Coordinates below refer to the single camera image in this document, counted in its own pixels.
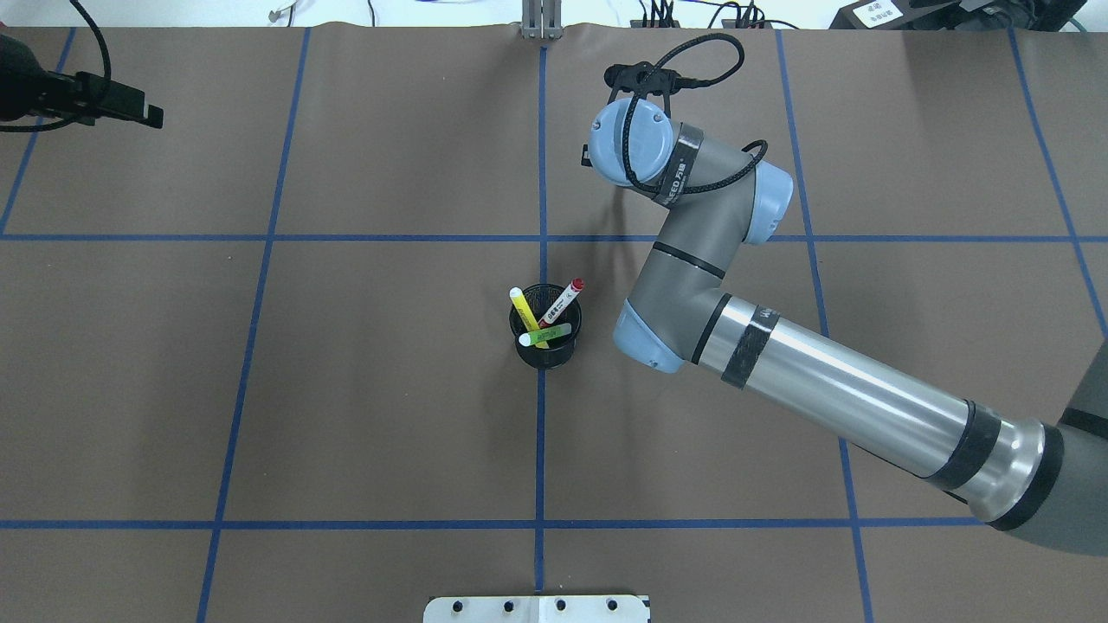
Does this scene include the black mesh pen cup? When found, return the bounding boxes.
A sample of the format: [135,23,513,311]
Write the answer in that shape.
[509,279,584,370]

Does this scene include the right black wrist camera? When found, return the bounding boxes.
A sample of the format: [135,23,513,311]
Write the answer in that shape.
[604,61,680,118]

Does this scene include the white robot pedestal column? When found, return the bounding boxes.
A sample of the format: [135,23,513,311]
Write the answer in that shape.
[422,594,652,622]

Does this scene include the green highlighter pen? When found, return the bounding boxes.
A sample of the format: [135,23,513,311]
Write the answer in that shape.
[516,323,573,350]

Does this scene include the yellow highlighter pen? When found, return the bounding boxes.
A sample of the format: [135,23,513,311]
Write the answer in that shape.
[509,287,542,331]

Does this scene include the right black braided cable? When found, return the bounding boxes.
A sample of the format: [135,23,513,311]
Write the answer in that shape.
[620,33,770,195]

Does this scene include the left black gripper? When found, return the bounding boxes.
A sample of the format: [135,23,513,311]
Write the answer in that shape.
[1,35,164,130]

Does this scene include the aluminium frame post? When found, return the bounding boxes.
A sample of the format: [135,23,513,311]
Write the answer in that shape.
[519,0,564,40]

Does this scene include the red white marker pen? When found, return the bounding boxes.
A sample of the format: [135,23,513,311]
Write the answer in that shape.
[538,279,585,328]

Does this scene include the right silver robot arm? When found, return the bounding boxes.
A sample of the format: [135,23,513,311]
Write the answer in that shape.
[583,99,1107,556]

